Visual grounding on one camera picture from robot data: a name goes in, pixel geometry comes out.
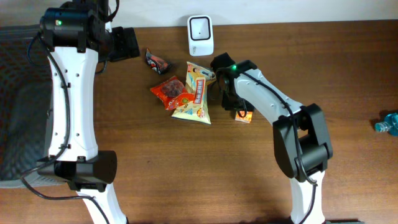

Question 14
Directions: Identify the yellow snack bag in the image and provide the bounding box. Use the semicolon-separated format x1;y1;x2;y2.
172;62;216;124

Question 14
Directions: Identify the orange tissue pack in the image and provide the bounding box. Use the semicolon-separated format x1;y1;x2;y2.
235;111;253;123

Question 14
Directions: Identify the silver dark snack packet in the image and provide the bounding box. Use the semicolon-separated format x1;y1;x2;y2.
145;48;172;75

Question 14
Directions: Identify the red snack bag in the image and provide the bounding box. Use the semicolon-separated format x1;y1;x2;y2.
150;76;194;110

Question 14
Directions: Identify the blue mouthwash bottle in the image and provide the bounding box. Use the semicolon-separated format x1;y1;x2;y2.
374;113;397;136

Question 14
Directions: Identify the grey plastic mesh basket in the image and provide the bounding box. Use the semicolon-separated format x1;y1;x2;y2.
1;25;58;189

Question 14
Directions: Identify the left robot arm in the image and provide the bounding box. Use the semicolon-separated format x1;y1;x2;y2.
37;0;140;223

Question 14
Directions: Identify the white barcode scanner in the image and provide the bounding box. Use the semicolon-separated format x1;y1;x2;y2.
187;15;214;57

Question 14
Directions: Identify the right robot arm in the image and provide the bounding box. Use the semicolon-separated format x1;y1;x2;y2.
210;53;333;223

